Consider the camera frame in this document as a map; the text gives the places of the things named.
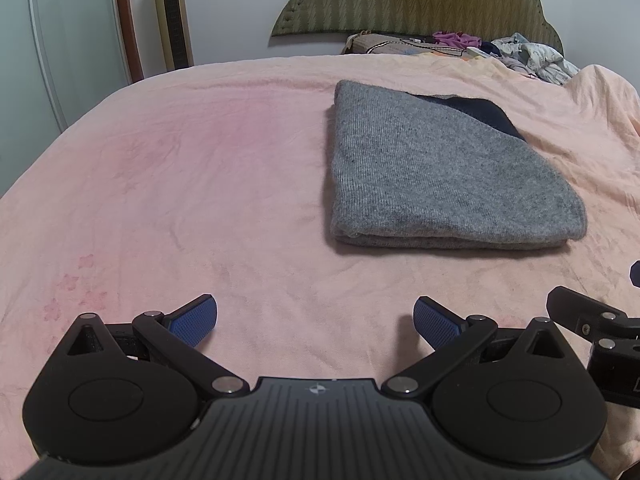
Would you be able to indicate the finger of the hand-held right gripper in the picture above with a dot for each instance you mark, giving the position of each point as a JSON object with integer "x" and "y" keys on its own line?
{"x": 636, "y": 274}
{"x": 570, "y": 307}

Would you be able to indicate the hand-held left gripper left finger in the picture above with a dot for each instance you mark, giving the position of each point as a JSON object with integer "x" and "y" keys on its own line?
{"x": 195, "y": 322}

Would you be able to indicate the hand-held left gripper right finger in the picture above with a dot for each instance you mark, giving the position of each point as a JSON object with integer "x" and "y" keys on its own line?
{"x": 435, "y": 322}

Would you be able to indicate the grey sweater with navy sleeves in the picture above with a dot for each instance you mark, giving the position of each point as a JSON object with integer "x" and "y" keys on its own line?
{"x": 425, "y": 170}

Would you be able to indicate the pink blanket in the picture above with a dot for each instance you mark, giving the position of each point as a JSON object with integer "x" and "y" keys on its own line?
{"x": 175, "y": 185}

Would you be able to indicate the white printed cloth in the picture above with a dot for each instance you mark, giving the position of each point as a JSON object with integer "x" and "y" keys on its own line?
{"x": 540, "y": 57}

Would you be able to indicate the purple cloth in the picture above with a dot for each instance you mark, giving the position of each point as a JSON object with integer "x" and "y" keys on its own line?
{"x": 455, "y": 40}

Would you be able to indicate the gold tower fan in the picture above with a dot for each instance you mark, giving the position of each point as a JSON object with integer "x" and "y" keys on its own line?
{"x": 172, "y": 20}

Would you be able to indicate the flowered glass wardrobe door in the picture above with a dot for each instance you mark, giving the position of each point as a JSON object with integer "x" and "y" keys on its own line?
{"x": 85, "y": 35}

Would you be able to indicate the olive padded headboard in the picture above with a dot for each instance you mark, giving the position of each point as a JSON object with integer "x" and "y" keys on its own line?
{"x": 425, "y": 0}

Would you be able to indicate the brown wooden door frame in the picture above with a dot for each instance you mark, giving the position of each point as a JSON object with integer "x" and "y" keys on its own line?
{"x": 127, "y": 25}

